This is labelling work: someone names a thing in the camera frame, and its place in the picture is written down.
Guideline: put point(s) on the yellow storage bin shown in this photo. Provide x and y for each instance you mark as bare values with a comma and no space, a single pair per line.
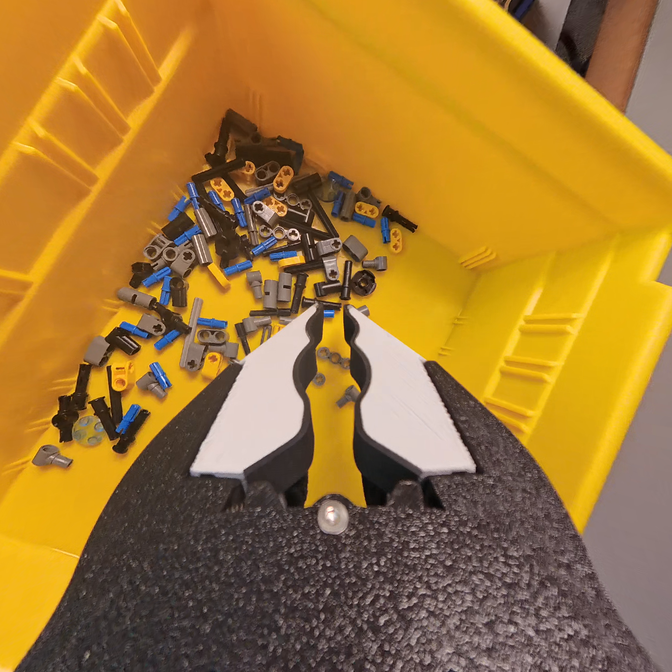
473,158

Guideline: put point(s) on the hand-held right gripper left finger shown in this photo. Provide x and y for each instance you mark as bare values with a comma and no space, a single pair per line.
252,415

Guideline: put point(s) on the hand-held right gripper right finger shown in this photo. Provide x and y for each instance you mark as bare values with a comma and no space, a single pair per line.
415,415

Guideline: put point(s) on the heap of grey lego pieces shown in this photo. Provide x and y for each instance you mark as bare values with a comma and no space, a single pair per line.
242,242

